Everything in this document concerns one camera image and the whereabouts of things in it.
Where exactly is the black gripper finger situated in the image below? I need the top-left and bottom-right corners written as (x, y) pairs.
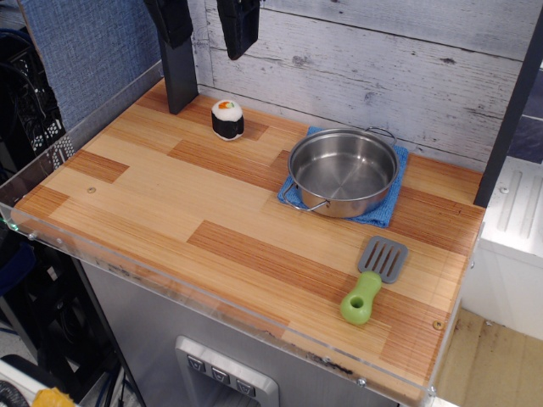
top-left (217, 0), bottom-right (260, 60)
top-left (143, 0), bottom-right (193, 47)

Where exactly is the plush sushi roll toy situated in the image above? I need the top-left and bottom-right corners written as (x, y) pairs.
top-left (211, 99), bottom-right (244, 142)

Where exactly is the blue folded cloth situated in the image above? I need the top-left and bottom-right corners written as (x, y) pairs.
top-left (277, 125), bottom-right (410, 229)

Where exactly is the stainless steel pot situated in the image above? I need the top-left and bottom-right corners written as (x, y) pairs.
top-left (283, 125), bottom-right (400, 219)

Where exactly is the black equipment rack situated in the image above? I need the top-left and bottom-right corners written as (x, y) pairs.
top-left (1, 28), bottom-right (75, 182)

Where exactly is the clear acrylic table guard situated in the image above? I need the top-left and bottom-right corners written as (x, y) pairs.
top-left (1, 83), bottom-right (484, 406)

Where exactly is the stainless steel cabinet front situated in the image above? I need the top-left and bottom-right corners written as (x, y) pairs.
top-left (83, 259), bottom-right (427, 406)

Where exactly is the silver dispenser button panel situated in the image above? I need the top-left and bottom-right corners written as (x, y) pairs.
top-left (175, 336), bottom-right (280, 406)

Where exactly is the white ribbed plastic box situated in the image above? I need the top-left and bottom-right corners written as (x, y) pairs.
top-left (461, 157), bottom-right (542, 339)

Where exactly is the yellow object at corner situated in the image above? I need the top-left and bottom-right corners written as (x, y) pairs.
top-left (31, 387), bottom-right (76, 407)

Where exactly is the grey spatula green handle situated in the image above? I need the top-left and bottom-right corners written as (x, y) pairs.
top-left (340, 236), bottom-right (408, 326)

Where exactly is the dark grey right post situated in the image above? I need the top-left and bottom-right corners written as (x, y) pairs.
top-left (473, 11), bottom-right (542, 208)

